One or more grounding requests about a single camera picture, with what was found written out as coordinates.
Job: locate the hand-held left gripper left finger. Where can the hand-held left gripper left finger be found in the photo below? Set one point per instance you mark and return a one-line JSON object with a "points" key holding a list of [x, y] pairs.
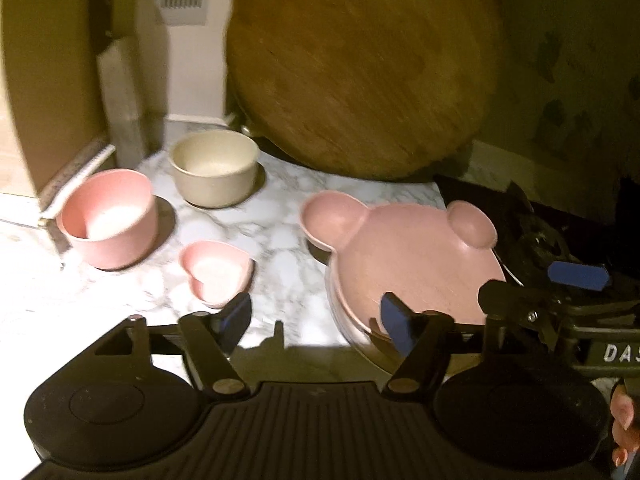
{"points": [[235, 320]]}

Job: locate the person's right hand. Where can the person's right hand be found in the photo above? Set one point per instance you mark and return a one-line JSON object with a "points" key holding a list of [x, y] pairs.
{"points": [[625, 420]]}

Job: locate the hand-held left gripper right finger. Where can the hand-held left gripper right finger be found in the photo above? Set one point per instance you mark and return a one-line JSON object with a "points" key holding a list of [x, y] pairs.
{"points": [[397, 322]]}

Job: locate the pink round bowl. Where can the pink round bowl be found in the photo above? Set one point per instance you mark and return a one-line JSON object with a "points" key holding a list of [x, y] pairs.
{"points": [[107, 225]]}

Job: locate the beige bowl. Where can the beige bowl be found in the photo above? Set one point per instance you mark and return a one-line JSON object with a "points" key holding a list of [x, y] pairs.
{"points": [[215, 170]]}

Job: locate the pink bear-shaped plate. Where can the pink bear-shaped plate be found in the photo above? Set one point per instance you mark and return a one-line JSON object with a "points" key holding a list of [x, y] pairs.
{"points": [[415, 255]]}

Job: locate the round wooden cutting board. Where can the round wooden cutting board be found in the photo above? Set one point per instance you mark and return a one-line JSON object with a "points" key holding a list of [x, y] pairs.
{"points": [[360, 65]]}

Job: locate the black gas stove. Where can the black gas stove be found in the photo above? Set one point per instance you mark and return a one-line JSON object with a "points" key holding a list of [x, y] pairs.
{"points": [[535, 200]]}

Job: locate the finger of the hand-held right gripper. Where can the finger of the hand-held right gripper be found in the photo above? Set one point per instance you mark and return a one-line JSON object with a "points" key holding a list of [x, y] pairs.
{"points": [[577, 275]]}

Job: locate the white patterned edge strip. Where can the white patterned edge strip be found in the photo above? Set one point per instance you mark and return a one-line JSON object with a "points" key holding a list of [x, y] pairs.
{"points": [[75, 180]]}

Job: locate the stove burner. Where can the stove burner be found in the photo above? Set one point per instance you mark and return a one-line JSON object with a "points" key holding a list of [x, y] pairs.
{"points": [[537, 247]]}

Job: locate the small pink heart-shaped bowl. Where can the small pink heart-shaped bowl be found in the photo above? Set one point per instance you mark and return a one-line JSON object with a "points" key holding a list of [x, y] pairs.
{"points": [[215, 272]]}

